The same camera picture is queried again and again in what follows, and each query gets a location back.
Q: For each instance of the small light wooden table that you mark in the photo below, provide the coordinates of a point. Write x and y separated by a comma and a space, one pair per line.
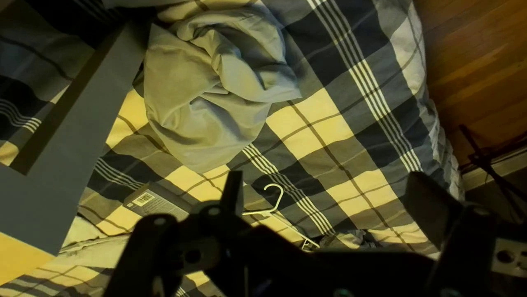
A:
55, 165

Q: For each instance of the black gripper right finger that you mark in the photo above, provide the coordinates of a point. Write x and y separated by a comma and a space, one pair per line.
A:
437, 211

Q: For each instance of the plaid bed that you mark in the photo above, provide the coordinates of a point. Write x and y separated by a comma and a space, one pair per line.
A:
340, 66

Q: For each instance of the black tripod stand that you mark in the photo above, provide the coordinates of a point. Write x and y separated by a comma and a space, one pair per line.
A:
484, 158

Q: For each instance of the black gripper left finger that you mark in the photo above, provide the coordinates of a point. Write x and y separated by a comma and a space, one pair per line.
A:
146, 252

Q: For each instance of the grey cloth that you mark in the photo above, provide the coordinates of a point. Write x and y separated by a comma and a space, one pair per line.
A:
220, 82

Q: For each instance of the white plastic clothes hanger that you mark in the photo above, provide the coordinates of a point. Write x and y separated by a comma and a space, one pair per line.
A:
283, 194

